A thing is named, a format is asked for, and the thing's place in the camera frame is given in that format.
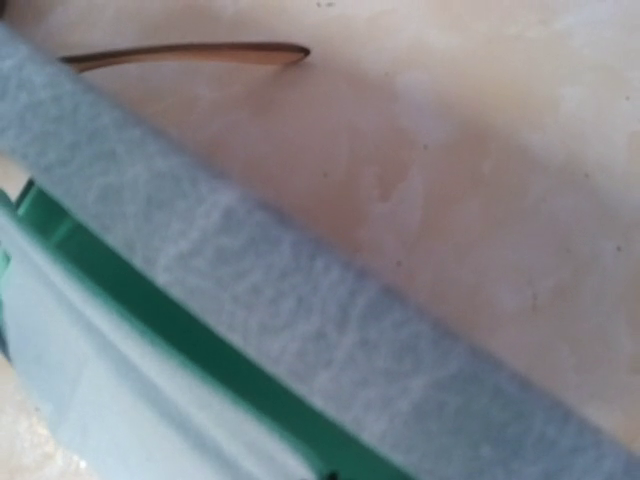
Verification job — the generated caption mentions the brown frame sunglasses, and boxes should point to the brown frame sunglasses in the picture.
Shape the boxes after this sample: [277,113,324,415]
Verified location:
[58,42,311,73]

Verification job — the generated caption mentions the light blue cleaning cloth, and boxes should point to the light blue cleaning cloth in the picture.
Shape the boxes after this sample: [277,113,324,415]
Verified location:
[1,206,319,479]

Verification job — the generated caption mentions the grey green glasses case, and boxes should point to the grey green glasses case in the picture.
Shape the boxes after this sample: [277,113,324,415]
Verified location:
[1,27,639,479]

